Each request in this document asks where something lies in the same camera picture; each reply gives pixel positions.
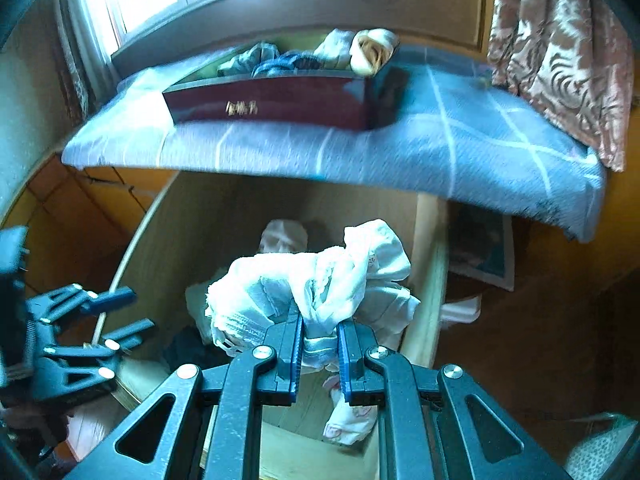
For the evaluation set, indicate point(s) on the white cloth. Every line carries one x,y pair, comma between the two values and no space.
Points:
350,270

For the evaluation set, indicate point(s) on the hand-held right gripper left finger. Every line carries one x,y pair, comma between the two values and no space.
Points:
295,355

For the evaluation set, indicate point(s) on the grey-green sock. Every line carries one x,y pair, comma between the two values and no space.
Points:
250,55

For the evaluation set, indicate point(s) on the cream cloth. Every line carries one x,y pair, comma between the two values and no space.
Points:
372,52

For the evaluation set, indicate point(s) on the dark red tin box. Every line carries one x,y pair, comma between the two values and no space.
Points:
300,105

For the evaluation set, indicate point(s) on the white framed picture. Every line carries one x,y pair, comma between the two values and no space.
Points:
482,250

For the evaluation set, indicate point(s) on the grey sheer curtain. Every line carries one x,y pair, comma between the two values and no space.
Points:
75,60

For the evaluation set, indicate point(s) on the pale patterned cloth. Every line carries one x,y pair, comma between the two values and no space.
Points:
600,450

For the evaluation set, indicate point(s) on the blue checked cloth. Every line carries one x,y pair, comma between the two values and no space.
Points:
400,150

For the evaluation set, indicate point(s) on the white sock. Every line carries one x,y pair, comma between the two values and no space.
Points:
332,50

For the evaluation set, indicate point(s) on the wooden drawer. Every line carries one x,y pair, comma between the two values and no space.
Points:
165,250

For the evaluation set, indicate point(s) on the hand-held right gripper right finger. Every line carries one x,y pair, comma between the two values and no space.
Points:
345,365

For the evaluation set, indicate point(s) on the blue sock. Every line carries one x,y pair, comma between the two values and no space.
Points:
285,64

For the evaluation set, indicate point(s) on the brown patterned curtain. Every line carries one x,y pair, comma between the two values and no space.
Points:
560,60

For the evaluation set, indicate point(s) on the white papers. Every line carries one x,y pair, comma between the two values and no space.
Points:
462,310

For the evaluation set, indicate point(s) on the pale pink sock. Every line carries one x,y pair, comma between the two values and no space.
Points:
350,420

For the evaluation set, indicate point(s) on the wooden cabinet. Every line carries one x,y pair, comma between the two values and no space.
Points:
60,210

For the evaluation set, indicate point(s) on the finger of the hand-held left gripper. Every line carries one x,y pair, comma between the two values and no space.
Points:
112,300
132,331

